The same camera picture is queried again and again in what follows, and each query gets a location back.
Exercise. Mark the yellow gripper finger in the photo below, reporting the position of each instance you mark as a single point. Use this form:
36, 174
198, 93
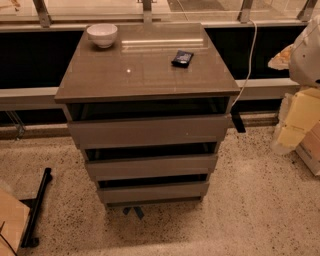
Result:
304, 111
289, 131

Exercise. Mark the grey drawer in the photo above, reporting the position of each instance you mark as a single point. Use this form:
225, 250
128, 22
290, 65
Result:
151, 167
149, 131
153, 193

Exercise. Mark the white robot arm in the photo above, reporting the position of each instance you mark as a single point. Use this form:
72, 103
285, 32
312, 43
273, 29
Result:
302, 58

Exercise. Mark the grey drawer cabinet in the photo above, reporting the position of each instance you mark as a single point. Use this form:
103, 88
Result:
134, 79

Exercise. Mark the cardboard box right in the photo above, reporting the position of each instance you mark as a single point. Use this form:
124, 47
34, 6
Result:
309, 150

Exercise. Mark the dark blue snack packet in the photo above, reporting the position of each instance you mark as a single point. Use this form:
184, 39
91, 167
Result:
182, 59

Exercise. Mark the white ceramic bowl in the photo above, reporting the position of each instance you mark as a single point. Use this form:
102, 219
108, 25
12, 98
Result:
103, 35

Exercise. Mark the black metal bar stand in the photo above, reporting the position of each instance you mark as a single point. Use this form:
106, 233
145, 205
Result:
28, 240

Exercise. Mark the metal window railing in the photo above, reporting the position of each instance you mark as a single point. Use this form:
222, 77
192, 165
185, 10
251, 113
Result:
23, 14

